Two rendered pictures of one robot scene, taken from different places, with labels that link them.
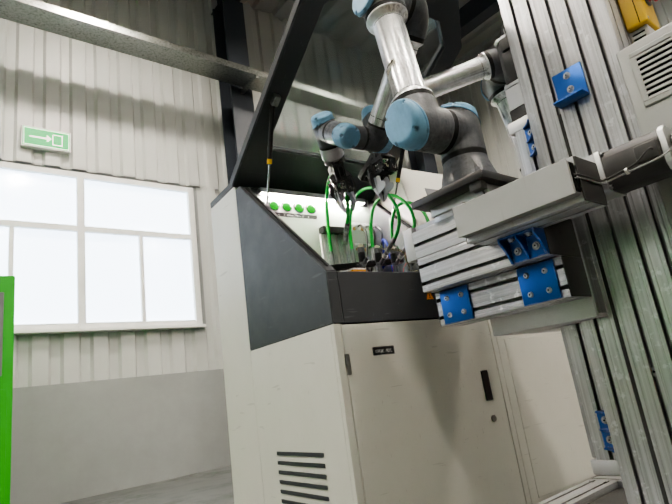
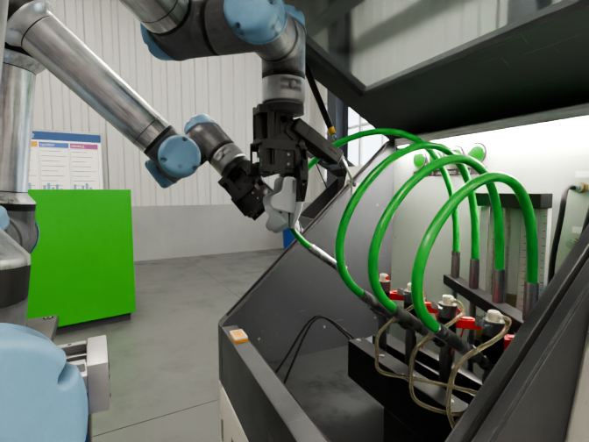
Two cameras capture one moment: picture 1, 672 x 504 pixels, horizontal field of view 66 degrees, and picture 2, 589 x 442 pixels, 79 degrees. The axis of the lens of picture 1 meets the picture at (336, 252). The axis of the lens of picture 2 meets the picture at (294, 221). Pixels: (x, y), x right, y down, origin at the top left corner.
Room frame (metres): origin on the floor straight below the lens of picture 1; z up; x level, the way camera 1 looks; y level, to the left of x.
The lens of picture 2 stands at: (1.88, -0.82, 1.30)
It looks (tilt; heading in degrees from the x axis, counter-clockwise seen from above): 5 degrees down; 101
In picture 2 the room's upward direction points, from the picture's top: straight up
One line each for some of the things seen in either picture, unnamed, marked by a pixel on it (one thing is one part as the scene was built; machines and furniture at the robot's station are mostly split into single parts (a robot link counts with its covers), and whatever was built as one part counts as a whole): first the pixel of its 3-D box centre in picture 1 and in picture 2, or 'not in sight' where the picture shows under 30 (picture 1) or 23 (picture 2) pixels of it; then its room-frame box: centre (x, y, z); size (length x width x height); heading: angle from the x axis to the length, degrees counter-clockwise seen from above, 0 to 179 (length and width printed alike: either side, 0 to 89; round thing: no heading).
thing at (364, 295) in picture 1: (412, 296); (273, 428); (1.73, -0.23, 0.87); 0.62 x 0.04 x 0.16; 126
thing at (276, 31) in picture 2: not in sight; (251, 23); (1.72, -0.30, 1.54); 0.11 x 0.11 x 0.08; 86
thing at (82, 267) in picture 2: not in sight; (72, 254); (-0.96, 2.20, 0.65); 0.95 x 0.86 x 1.30; 48
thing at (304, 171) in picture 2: not in sight; (297, 176); (1.77, -0.21, 1.32); 0.05 x 0.02 x 0.09; 126
